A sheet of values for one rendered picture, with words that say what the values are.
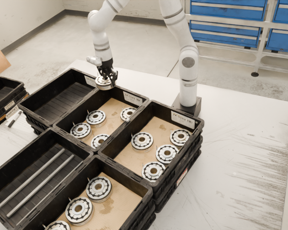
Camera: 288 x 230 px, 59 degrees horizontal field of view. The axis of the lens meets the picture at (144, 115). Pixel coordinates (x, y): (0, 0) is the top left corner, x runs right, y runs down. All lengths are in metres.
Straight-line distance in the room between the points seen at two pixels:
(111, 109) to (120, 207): 0.57
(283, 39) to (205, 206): 2.05
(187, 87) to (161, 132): 0.27
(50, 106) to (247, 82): 2.09
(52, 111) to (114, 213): 0.73
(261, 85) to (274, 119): 1.42
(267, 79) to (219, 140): 1.76
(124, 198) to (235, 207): 0.47
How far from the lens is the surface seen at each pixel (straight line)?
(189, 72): 1.28
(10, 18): 4.37
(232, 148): 1.38
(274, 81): 3.07
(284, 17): 2.79
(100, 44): 1.17
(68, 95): 1.60
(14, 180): 1.30
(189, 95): 1.37
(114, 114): 1.38
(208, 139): 1.40
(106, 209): 1.06
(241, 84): 2.93
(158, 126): 1.28
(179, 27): 1.18
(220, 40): 2.97
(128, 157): 1.18
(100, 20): 1.11
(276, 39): 2.88
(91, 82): 1.55
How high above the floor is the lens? 1.76
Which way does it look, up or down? 44 degrees down
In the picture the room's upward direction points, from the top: 8 degrees counter-clockwise
